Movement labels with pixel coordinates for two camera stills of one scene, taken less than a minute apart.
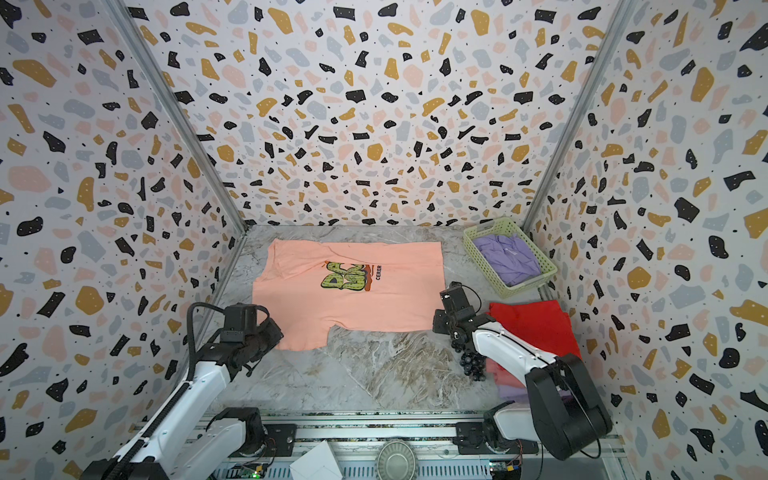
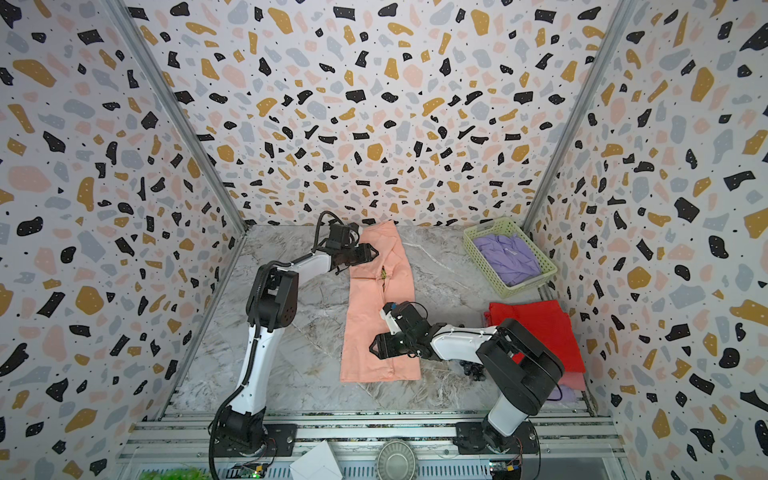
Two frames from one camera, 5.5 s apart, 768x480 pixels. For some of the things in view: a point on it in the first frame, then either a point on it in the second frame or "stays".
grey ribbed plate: (396, 461) stays
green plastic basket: (513, 260) stays
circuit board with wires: (249, 469) stays
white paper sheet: (317, 464) stays
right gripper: (447, 318) to (387, 344)
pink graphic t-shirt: (309, 287) to (373, 285)
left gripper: (272, 330) to (362, 254)
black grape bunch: (473, 363) stays
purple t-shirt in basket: (511, 255) stays
